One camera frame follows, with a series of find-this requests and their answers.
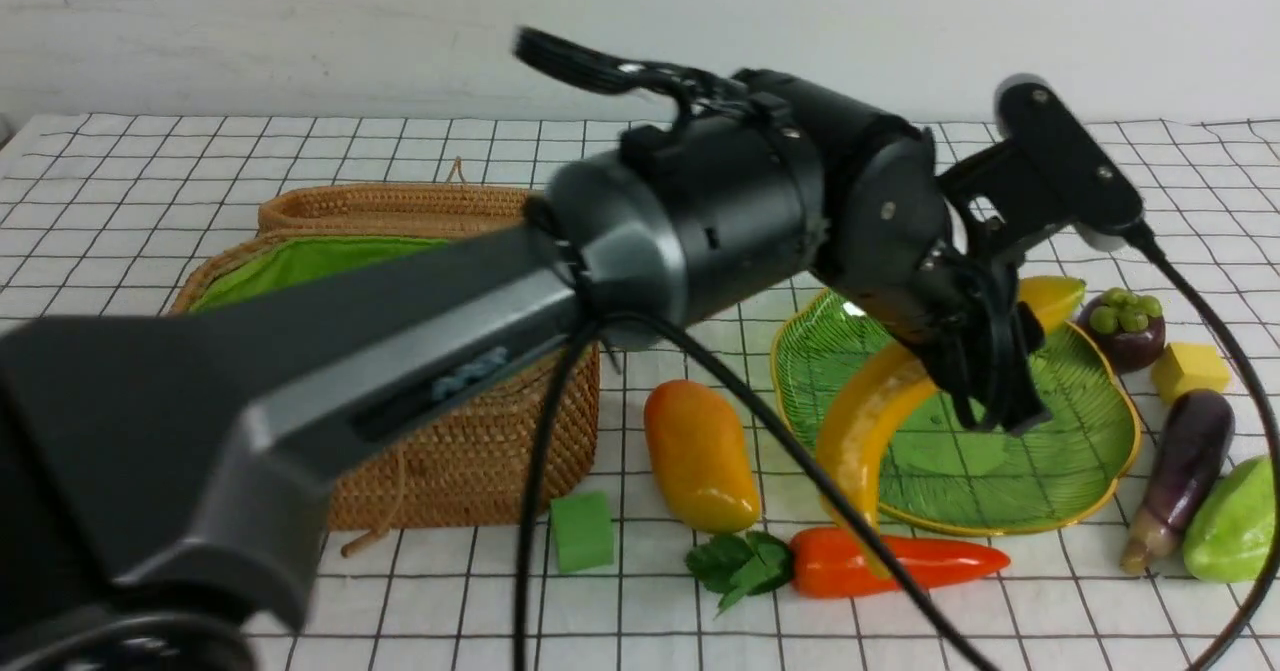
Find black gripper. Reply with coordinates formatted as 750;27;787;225
815;134;1051;434

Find yellow plastic banana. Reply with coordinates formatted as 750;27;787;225
815;275;1085;535

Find dark purple plastic mangosteen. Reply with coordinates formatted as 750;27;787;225
1076;287;1166;374

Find purple plastic eggplant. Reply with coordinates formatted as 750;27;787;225
1119;389;1235;575

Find orange plastic carrot green leaves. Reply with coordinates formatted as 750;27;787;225
684;528;1010;613

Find light green plastic gourd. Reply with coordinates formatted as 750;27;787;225
1181;455;1276;584

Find orange yellow plastic mango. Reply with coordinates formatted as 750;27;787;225
643;379;762;534

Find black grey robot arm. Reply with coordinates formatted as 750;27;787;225
3;61;1075;670

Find green leaf-shaped glass plate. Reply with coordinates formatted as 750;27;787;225
771;292;1140;537

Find yellow foam cube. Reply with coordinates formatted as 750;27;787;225
1149;342;1231;406

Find white grid tablecloth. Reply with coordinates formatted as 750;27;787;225
1;114;1277;670

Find green foam cube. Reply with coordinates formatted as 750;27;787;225
550;490;614;574

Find woven wicker basket green lining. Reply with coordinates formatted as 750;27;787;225
170;229;556;557

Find woven wicker basket lid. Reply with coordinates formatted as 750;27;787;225
257;158;530;239

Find black camera cable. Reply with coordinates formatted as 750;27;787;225
512;225;1280;671

